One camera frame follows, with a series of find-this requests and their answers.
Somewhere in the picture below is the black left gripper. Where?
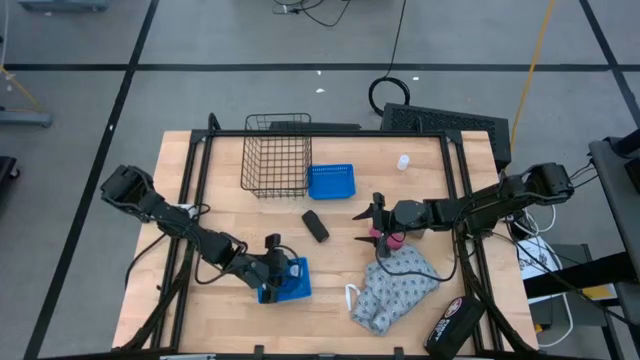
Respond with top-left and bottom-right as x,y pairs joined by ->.
243,233 -> 301,305

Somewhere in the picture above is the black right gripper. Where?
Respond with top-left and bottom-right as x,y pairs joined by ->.
351,191 -> 402,259

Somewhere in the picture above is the pink eraser block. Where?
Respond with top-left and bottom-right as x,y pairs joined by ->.
368,227 -> 407,251

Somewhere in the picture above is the black rectangular block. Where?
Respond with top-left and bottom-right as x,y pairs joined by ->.
300,209 -> 331,244

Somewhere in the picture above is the blue plastic basket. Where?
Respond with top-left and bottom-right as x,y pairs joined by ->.
306,163 -> 357,201
256,256 -> 314,305

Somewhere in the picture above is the grey patterned fabric pouch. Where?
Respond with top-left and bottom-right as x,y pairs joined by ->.
349,243 -> 444,337

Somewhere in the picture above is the black first aid kit bag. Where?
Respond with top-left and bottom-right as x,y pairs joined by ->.
423,294 -> 487,360

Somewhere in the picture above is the white printed bag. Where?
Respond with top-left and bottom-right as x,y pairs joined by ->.
514,237 -> 566,306

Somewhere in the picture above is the grey side table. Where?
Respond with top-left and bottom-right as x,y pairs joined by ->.
588,135 -> 640,360

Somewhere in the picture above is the black chair base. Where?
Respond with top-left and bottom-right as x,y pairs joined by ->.
0,155 -> 21,194

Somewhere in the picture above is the grey floor stand base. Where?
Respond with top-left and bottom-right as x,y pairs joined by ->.
18,0 -> 110,13
0,109 -> 54,129

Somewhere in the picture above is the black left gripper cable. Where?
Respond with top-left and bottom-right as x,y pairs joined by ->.
192,202 -> 302,287

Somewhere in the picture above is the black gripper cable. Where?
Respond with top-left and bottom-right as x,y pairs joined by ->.
375,227 -> 460,284
192,202 -> 302,287

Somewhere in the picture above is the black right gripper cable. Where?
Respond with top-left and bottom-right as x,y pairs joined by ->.
375,227 -> 460,284

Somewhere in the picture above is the black metal table frame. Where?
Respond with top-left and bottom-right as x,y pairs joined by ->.
117,112 -> 539,360

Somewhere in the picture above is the black hanging cable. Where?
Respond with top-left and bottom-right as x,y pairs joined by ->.
123,232 -> 169,290

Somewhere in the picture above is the black wire basket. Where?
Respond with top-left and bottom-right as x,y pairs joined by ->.
239,112 -> 314,199

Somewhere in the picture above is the black coiled floor cable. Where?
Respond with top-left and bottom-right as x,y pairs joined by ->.
367,0 -> 412,117

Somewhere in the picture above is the black floor cable bundle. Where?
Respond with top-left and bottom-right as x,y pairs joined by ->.
271,0 -> 352,29

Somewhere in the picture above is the white cable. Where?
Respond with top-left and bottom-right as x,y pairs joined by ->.
535,292 -> 575,350

